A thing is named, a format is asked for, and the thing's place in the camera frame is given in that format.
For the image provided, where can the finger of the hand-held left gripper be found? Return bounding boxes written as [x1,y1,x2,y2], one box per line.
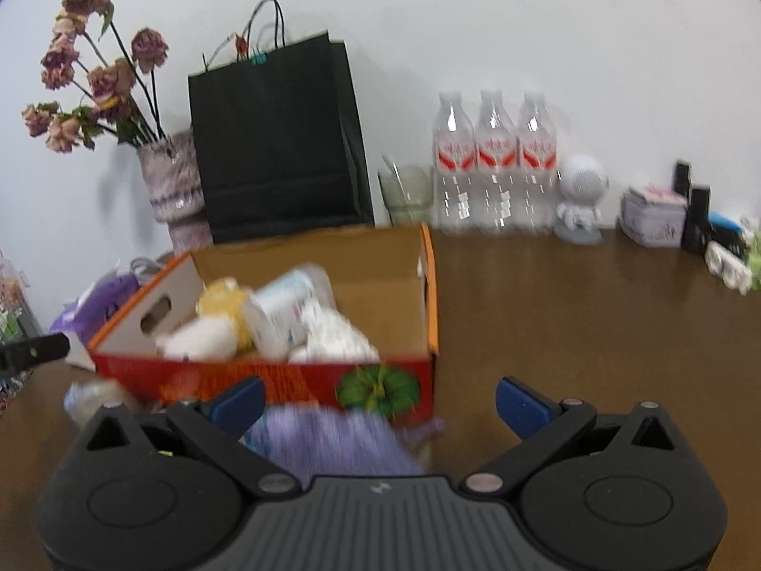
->
[0,333,71,374]

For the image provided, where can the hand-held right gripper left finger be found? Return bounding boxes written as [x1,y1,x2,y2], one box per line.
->
[83,376,301,497]

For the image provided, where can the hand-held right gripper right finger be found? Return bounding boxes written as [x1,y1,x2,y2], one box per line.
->
[458,376,679,497]

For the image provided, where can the red orange cardboard box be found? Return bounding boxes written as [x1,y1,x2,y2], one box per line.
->
[89,223,441,429]

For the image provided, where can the clear plastic bottle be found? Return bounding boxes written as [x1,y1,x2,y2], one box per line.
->
[63,379,139,430]

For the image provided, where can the purple knitted cloth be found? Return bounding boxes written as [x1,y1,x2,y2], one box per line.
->
[244,405,447,490]

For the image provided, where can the white plastic container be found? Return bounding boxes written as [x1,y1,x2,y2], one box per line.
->
[241,267,335,361]

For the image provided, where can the colourful printed packet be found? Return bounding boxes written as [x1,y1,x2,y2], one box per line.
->
[0,250,42,411]

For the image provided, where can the purple tissue pack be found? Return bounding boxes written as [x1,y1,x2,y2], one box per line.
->
[50,270,148,371]

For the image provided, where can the white plush toy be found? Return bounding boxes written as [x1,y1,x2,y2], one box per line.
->
[156,316,240,363]

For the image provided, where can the yellow sponge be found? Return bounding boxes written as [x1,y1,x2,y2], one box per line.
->
[196,278,256,353]

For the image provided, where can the white crumpled cloth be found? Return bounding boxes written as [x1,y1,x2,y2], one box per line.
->
[288,303,381,365]

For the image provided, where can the purple mottled vase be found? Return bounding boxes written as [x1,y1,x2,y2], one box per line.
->
[138,131,214,256]

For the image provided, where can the grey tin box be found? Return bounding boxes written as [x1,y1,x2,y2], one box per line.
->
[619,186,689,247]

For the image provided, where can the white robot figurine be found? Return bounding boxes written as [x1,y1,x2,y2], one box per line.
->
[554,155,610,246]

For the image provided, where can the clear glass cup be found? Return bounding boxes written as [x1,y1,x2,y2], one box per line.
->
[379,160,435,228]

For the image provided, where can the clear water bottle red label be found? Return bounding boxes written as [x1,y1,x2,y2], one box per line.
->
[476,89,520,236]
[433,92,478,234]
[517,90,561,234]

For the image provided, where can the black paper bag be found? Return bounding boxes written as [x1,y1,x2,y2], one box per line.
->
[188,0,375,245]

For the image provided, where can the blue small packet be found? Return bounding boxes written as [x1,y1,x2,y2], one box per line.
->
[709,212,744,237]

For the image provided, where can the dried rose bouquet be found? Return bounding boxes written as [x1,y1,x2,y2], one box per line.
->
[22,0,170,152]

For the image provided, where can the pale purple cable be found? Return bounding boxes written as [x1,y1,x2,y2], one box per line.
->
[127,257,175,279]

